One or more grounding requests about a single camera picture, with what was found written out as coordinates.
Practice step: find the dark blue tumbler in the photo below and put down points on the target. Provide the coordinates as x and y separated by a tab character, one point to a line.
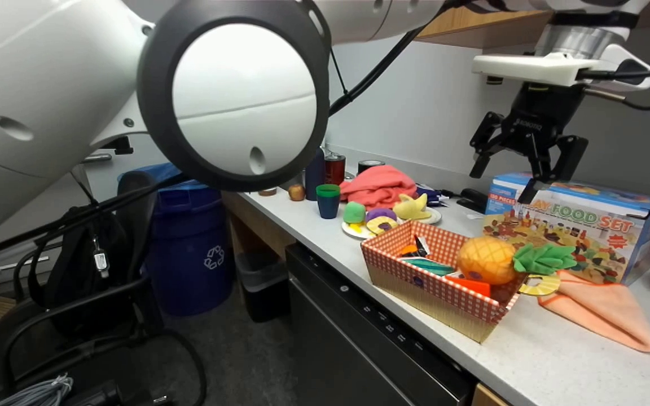
315	178

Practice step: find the black backpack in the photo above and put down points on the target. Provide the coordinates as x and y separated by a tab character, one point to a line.
78	279

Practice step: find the orange red toy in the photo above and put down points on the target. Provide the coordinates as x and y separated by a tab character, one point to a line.
470	287

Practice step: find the red brown cup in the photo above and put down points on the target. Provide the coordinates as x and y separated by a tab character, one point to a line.
334	172

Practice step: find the teal toy piece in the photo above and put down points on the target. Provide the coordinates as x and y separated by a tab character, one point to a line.
430	268

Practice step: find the blue toy food box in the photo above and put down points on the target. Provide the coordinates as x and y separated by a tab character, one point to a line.
603	234

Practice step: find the red checkered basket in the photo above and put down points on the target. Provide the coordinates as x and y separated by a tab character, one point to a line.
430	296

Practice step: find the wooden upper cabinet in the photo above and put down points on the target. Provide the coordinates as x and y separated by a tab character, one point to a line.
475	26

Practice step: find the wooden base cabinet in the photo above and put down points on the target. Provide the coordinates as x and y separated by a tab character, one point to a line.
487	399
254	226

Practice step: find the dark blue spiky toy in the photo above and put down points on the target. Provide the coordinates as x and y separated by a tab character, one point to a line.
431	197

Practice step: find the yellow plush toy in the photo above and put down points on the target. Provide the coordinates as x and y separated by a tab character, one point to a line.
413	209

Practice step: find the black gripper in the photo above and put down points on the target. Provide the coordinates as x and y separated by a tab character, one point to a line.
535	116

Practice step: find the yellow round toy slice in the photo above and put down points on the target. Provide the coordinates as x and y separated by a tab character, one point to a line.
540	285

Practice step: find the small black trash bin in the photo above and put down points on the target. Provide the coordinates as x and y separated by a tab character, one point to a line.
264	289

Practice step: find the green plush toy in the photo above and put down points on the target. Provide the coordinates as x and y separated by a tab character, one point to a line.
353	214

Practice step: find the blue cup green rim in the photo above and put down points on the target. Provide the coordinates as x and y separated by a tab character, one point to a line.
329	204

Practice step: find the purple plush toy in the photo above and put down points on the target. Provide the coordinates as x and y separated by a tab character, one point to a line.
382	215

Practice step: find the stuffed orange pineapple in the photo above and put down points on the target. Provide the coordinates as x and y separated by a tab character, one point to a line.
487	261

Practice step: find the peach plush carrot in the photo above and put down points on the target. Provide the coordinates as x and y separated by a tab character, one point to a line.
603	312

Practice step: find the small brown round object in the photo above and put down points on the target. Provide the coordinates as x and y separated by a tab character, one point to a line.
296	193

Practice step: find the dark steel dishwasher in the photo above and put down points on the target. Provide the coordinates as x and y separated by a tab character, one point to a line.
339	347

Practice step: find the white round plate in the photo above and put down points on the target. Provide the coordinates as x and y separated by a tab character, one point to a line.
355	231

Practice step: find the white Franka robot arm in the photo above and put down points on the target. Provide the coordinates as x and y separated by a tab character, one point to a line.
39	91

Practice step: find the black short cup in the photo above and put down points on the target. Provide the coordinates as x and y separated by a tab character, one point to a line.
371	166

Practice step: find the coral pink cloth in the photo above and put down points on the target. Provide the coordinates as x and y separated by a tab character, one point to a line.
377	187

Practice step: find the blue recycling bin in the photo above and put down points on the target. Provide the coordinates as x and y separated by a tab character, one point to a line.
191	257

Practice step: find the black stapler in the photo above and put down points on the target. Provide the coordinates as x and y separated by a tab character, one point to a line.
475	199

